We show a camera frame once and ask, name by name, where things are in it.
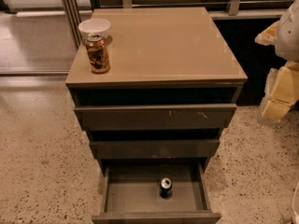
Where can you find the brown patterned drink can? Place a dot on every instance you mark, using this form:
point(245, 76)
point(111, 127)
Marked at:
point(96, 47)

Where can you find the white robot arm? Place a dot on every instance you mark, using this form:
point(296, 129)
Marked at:
point(286, 47)

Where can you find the bottom grey open drawer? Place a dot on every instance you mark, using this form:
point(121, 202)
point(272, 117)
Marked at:
point(131, 196)

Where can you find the top grey drawer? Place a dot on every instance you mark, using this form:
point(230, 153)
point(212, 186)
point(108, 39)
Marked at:
point(155, 117)

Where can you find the middle grey drawer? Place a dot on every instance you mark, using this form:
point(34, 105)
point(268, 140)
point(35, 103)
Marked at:
point(155, 149)

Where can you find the blue pepsi can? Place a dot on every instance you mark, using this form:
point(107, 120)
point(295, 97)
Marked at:
point(165, 187)

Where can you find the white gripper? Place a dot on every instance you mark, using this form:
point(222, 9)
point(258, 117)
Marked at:
point(289, 36)

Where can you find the white paper bowl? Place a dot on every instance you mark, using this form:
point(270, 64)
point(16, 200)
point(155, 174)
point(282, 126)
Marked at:
point(94, 26)

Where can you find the grey drawer cabinet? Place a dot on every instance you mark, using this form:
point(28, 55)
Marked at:
point(158, 56)

